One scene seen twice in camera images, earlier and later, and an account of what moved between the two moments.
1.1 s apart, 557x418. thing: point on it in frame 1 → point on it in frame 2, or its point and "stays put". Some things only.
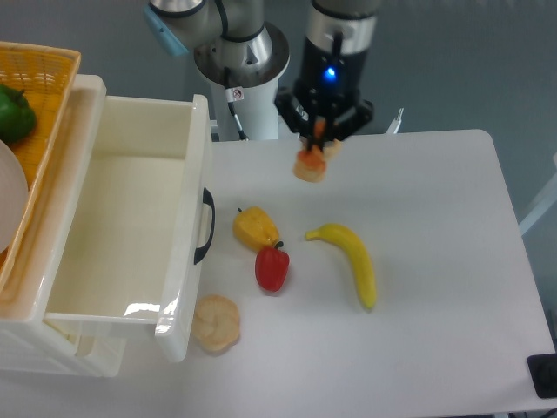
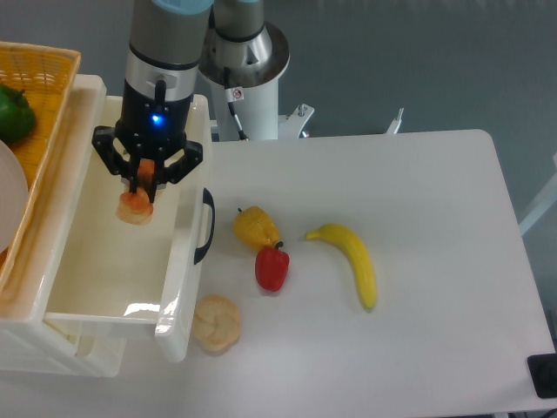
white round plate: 14,202 stays put
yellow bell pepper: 255,229 stays put
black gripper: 328,97 → 150,142
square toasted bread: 310,165 → 137,208
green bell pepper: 17,116 stays put
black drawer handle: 209,200 stays put
